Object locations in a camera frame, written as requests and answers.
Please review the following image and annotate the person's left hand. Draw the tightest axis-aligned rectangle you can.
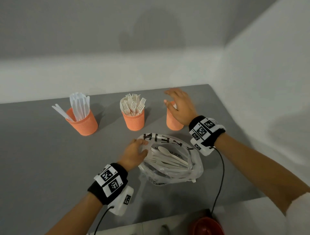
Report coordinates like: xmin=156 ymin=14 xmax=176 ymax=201
xmin=117 ymin=138 xmax=149 ymax=172

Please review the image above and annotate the person's right hand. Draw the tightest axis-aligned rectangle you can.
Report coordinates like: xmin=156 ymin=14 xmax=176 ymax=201
xmin=164 ymin=87 xmax=199 ymax=126

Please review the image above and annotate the orange mesh cup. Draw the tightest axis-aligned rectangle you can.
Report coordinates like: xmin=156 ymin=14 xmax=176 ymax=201
xmin=122 ymin=109 xmax=145 ymax=131
xmin=166 ymin=101 xmax=184 ymax=131
xmin=66 ymin=107 xmax=98 ymax=136

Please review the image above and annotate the bunch of white plastic forks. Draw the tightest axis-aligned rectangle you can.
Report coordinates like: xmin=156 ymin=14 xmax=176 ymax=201
xmin=120 ymin=93 xmax=147 ymax=116

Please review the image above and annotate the clear plastic bag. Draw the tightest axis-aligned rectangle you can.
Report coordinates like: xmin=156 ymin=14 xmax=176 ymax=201
xmin=137 ymin=132 xmax=204 ymax=186

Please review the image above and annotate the bunch of white plastic knives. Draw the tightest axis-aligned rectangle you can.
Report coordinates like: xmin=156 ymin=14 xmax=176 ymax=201
xmin=51 ymin=92 xmax=90 ymax=122

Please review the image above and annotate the person's left forearm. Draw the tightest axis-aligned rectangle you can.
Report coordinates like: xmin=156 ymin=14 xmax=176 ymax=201
xmin=46 ymin=192 xmax=103 ymax=235

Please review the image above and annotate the person's right forearm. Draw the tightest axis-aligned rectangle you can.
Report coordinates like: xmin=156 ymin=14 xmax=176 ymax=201
xmin=214 ymin=132 xmax=310 ymax=216

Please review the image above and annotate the black marker wristband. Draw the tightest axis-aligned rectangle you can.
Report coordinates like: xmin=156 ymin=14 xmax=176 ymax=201
xmin=189 ymin=115 xmax=226 ymax=157
xmin=87 ymin=162 xmax=129 ymax=206

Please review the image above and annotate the red round object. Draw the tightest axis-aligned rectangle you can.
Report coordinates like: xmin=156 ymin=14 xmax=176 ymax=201
xmin=189 ymin=217 xmax=224 ymax=235

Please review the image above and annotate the white shirt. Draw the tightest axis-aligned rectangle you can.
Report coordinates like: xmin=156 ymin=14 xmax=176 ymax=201
xmin=285 ymin=185 xmax=310 ymax=235

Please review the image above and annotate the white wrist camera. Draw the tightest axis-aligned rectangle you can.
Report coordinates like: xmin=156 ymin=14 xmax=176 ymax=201
xmin=108 ymin=186 xmax=134 ymax=216

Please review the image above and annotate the black camera cable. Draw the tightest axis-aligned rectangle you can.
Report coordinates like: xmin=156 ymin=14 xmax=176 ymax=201
xmin=209 ymin=146 xmax=225 ymax=217
xmin=93 ymin=206 xmax=114 ymax=235

